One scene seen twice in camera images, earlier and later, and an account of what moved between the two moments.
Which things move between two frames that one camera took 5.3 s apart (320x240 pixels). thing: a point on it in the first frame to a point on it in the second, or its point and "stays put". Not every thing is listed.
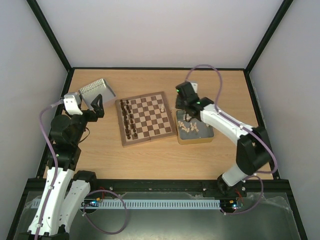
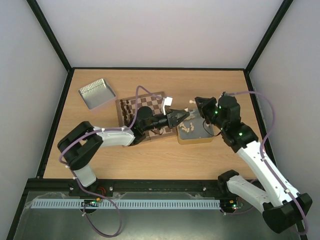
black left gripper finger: (97, 104) to (177, 121)
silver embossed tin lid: (90, 93) stays put
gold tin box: (194, 131) stays put
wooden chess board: (144, 118) stays put
